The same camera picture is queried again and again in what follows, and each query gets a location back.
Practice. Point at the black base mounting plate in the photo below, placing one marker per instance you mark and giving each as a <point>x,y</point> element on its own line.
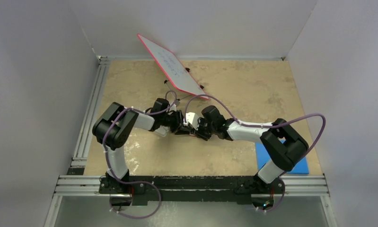
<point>243,190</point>

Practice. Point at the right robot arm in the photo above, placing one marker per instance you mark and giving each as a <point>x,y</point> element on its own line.
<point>283,143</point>

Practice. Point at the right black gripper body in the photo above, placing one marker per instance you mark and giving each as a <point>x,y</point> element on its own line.
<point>210,127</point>

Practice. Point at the white stapler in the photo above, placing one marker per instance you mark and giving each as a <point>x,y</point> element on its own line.
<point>162,131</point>

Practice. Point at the blue foam pad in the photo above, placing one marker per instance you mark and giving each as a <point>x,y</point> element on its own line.
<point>262,157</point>

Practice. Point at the aluminium rail frame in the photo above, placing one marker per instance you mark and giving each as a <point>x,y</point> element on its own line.
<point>75,185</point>

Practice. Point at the red framed whiteboard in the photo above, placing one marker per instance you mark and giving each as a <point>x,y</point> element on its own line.
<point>163,57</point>

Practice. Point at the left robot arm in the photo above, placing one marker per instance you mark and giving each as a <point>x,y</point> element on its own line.
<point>114,126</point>

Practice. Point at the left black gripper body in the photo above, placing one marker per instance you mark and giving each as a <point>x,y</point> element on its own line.
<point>172,121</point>

